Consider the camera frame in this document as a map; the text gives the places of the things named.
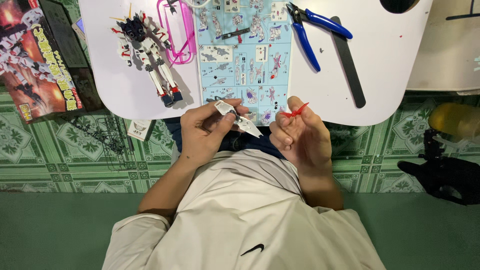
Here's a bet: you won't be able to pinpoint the small red plastic part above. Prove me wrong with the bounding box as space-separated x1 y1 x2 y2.
280 102 310 119

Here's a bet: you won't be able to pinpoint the black tripod stand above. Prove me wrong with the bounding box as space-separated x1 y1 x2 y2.
397 129 480 206

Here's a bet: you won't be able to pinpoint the light blue instruction sheet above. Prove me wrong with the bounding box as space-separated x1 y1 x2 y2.
193 0 294 127

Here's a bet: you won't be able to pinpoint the person's right hand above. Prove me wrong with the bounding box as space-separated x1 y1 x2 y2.
269 96 333 178

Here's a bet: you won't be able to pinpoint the blue-handled nippers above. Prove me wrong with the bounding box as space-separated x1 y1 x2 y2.
285 1 353 73

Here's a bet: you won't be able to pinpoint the white cable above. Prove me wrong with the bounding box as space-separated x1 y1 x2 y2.
183 0 213 10

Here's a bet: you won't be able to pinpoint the person's dark blue shorts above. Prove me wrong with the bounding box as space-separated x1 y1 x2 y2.
164 116 286 161

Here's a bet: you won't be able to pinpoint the model kit box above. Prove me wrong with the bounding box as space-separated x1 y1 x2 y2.
0 0 84 124

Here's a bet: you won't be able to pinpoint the white side table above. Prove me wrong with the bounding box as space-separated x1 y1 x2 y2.
406 0 480 96

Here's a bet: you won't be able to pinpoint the black plastic parts runner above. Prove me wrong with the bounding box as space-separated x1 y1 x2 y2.
61 115 135 171

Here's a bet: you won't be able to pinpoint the black box tray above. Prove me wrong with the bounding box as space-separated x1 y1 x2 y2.
38 0 106 112

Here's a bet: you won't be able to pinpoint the person's left hand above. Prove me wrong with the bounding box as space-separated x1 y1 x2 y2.
179 98 250 166

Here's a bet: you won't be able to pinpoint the clear pink plastic runner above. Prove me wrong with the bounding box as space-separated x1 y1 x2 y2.
156 0 197 65

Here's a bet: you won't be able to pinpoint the white robot model figure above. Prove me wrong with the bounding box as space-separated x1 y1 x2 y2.
109 3 184 109

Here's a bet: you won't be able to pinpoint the small black model part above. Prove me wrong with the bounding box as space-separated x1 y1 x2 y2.
221 27 251 41

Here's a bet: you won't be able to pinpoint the white model shield part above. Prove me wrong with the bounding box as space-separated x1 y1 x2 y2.
214 99 263 139

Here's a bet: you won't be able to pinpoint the person's white shirt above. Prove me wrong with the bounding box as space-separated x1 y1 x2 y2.
101 149 387 270

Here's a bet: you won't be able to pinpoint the black round object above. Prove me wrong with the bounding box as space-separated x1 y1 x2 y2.
379 0 421 15

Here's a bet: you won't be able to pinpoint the small white cardboard pack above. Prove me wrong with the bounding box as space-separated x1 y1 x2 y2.
127 119 153 142

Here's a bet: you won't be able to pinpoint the black sanding stick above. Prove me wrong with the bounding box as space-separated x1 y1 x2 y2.
329 16 367 109

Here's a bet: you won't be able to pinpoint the yellow bottle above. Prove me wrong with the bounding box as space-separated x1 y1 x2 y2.
428 103 480 142

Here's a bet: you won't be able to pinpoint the phone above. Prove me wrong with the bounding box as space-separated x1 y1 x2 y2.
71 17 88 43

